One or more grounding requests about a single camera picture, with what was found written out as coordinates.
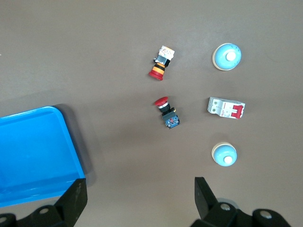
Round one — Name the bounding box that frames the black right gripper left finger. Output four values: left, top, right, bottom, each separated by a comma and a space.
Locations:
0, 178, 89, 227

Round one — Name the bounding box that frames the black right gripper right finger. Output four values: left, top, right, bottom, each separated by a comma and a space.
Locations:
190, 177, 293, 227

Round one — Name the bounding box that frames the light blue desk bell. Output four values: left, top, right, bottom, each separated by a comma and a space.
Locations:
211, 141, 238, 167
212, 43, 242, 72

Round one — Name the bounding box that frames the blue plastic tray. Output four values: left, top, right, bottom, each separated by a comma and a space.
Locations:
0, 105, 86, 208

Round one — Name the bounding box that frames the red pushbutton black base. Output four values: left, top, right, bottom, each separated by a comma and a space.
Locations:
154, 96, 181, 130

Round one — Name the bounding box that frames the white red circuit breaker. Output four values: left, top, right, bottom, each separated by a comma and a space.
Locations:
207, 96, 246, 120

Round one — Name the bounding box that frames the red pushbutton orange collar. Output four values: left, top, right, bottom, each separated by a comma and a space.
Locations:
148, 45, 176, 81

